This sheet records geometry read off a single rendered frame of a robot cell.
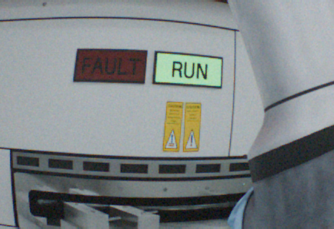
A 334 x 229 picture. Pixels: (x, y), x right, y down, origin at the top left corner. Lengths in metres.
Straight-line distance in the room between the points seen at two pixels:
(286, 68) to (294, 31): 0.02
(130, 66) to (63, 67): 0.11
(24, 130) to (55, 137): 0.06
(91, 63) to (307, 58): 0.84
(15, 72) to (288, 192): 0.82
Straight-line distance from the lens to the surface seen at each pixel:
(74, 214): 1.17
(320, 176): 0.41
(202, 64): 1.34
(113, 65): 1.27
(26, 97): 1.21
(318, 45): 0.43
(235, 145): 1.39
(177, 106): 1.33
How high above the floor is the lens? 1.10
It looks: 3 degrees down
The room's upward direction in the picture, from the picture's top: 4 degrees clockwise
